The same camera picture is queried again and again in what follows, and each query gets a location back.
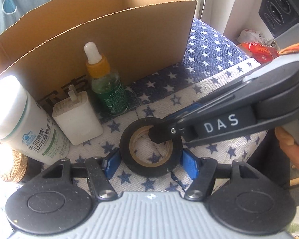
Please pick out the brown cardboard box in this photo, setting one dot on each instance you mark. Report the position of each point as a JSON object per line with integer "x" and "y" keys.
{"x": 44, "y": 49}

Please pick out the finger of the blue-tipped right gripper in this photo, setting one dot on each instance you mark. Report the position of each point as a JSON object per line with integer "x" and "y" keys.
{"x": 203, "y": 172}

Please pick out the black das left gripper right finger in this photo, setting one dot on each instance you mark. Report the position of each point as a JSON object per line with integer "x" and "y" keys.
{"x": 218, "y": 113}

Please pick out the blue star-pattern cloth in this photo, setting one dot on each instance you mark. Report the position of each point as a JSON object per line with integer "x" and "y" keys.
{"x": 210, "y": 61}

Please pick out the black electrical tape roll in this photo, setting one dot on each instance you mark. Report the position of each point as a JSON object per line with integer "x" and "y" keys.
{"x": 145, "y": 169}

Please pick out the person's right hand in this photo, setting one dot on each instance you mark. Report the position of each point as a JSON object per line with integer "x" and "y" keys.
{"x": 288, "y": 145}

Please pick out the white pill bottle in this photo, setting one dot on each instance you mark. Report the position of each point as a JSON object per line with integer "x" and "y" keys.
{"x": 26, "y": 127}

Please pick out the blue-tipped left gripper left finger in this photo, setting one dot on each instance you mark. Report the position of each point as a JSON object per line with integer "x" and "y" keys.
{"x": 98, "y": 171}

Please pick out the white USB charger plug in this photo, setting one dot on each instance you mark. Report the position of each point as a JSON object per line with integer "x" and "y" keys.
{"x": 77, "y": 118}

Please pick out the red plastic bag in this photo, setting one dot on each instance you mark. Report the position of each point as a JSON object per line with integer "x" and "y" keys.
{"x": 254, "y": 44}

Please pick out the green dropper bottle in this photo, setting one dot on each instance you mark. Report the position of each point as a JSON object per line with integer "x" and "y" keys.
{"x": 105, "y": 82}

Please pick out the woven wicker coaster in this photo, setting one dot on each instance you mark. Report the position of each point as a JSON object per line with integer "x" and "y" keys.
{"x": 16, "y": 167}

